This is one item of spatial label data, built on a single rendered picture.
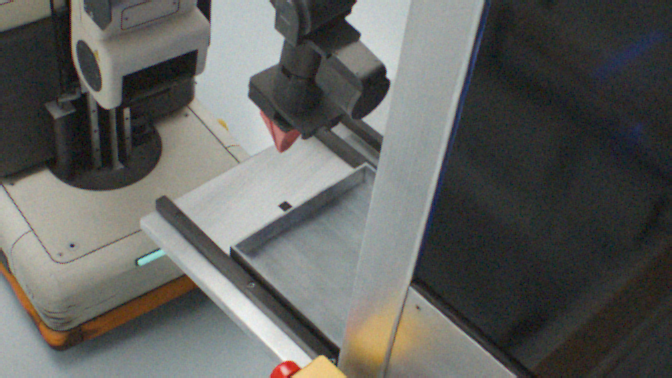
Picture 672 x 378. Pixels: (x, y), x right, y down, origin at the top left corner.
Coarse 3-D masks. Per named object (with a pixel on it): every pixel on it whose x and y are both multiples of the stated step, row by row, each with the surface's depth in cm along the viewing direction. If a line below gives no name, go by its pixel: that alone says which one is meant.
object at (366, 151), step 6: (348, 138) 151; (354, 138) 151; (354, 144) 150; (360, 144) 151; (366, 144) 151; (360, 150) 150; (366, 150) 150; (372, 150) 150; (366, 156) 149; (372, 156) 149; (378, 156) 149; (372, 162) 148
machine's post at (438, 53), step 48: (432, 0) 71; (480, 0) 68; (432, 48) 73; (432, 96) 76; (384, 144) 83; (432, 144) 79; (384, 192) 86; (432, 192) 82; (384, 240) 90; (384, 288) 94; (384, 336) 98
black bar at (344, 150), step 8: (320, 128) 149; (320, 136) 149; (328, 136) 148; (336, 136) 149; (328, 144) 149; (336, 144) 147; (344, 144) 147; (336, 152) 148; (344, 152) 147; (352, 152) 146; (344, 160) 147; (352, 160) 146; (360, 160) 145; (368, 160) 146; (376, 168) 145
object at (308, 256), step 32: (320, 192) 138; (352, 192) 143; (288, 224) 137; (320, 224) 138; (352, 224) 139; (256, 256) 133; (288, 256) 133; (320, 256) 134; (352, 256) 134; (288, 288) 129; (320, 288) 130; (352, 288) 130; (320, 320) 126
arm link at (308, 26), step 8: (272, 0) 99; (296, 0) 96; (304, 0) 95; (312, 0) 95; (320, 0) 96; (328, 0) 96; (336, 0) 97; (344, 0) 98; (352, 0) 99; (304, 8) 96; (312, 8) 96; (320, 8) 96; (328, 8) 97; (336, 8) 98; (344, 8) 99; (304, 16) 96; (312, 16) 96; (320, 16) 97; (328, 16) 98; (336, 16) 100; (304, 24) 97; (312, 24) 96; (320, 24) 98; (304, 32) 98
